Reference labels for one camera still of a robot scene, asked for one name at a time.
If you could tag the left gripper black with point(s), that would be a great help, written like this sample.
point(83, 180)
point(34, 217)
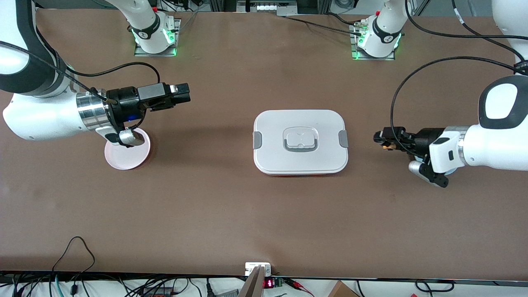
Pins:
point(423, 137)

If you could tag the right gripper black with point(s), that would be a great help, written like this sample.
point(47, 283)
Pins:
point(123, 105)

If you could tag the orange-topped sushi piece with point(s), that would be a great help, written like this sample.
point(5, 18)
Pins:
point(387, 147)

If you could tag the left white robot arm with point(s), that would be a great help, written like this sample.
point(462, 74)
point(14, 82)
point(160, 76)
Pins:
point(495, 144)

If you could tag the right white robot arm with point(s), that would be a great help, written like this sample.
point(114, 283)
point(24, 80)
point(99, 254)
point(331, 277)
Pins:
point(41, 119)

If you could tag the pink round plate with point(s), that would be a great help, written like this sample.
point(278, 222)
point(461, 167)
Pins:
point(128, 159)

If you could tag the white power strip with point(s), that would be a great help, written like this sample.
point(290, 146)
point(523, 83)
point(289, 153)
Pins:
point(266, 7)

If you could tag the brown cardboard box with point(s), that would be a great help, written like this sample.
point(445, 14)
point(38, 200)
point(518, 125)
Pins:
point(341, 291)

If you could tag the red clip lead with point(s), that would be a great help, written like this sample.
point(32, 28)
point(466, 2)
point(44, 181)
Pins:
point(295, 283)

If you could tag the white clamp block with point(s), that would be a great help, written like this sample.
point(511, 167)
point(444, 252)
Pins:
point(249, 268)

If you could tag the red digit display module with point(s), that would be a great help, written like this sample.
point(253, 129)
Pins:
point(269, 283)

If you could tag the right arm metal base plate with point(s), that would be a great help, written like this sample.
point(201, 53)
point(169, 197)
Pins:
point(142, 53)

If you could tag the grey camera mount bar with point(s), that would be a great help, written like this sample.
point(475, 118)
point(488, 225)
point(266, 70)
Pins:
point(252, 286)

